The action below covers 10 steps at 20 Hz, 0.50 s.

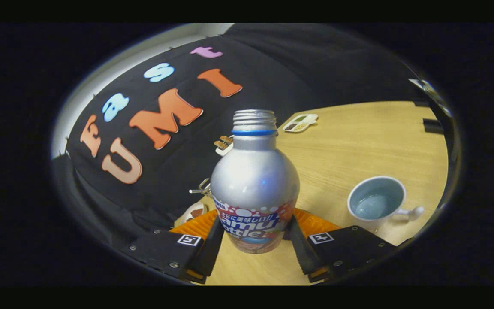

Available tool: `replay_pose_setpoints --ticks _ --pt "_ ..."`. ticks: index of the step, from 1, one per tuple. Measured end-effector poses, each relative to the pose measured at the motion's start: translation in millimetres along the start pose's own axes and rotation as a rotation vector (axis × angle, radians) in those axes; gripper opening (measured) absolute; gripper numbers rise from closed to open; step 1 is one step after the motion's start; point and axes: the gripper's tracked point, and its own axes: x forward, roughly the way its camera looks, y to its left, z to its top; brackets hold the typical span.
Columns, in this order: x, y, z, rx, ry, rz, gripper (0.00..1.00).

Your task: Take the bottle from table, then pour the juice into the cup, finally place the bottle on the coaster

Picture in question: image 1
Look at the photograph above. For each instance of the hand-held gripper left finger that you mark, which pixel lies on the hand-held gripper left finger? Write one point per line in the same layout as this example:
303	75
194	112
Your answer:
210	255

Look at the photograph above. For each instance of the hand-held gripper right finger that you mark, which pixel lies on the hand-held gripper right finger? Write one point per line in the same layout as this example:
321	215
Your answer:
300	255

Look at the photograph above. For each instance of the silver juice bottle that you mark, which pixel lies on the silver juice bottle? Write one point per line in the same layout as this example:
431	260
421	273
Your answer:
253	176

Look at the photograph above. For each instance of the white cup with blue inside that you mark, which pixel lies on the white cup with blue inside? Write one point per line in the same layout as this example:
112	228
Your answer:
375	197

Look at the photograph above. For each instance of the brown food pieces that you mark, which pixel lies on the brown food pieces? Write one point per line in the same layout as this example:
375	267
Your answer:
197	213

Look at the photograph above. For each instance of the white plate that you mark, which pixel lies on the white plate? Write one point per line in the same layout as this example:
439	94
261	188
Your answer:
187	214

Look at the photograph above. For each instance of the small metal rack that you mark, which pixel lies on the small metal rack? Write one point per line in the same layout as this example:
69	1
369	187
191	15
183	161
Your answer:
204	187

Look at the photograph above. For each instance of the white toaster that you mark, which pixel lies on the white toaster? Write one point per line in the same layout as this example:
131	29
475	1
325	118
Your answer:
223	151

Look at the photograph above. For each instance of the toast slice in toaster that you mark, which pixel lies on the toast slice in toaster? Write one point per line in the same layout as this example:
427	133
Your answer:
224	141

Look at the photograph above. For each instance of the wooden table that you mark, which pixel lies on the wooden table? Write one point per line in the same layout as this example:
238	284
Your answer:
350	141

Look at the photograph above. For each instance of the white palette tray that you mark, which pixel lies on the white palette tray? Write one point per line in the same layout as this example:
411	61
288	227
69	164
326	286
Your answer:
300	123

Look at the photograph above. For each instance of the black backdrop cloth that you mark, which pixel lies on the black backdrop cloth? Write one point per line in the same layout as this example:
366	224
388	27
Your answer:
272	73

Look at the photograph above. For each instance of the black table clamp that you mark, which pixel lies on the black table clamp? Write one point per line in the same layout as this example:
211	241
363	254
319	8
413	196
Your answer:
433	126

